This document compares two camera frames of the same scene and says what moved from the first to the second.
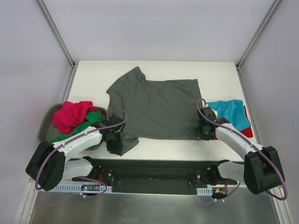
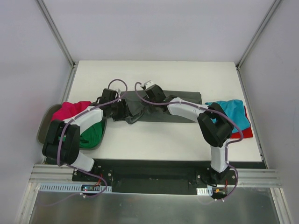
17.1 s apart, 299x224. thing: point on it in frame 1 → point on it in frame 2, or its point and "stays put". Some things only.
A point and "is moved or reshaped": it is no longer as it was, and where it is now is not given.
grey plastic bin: [48, 132] stays put
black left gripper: [116, 144] → [123, 109]
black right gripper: [204, 131] → [152, 107]
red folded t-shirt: [248, 132] stays put
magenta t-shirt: [72, 113] stays put
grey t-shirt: [156, 109] is moved or reshaped
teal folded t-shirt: [233, 110] stays put
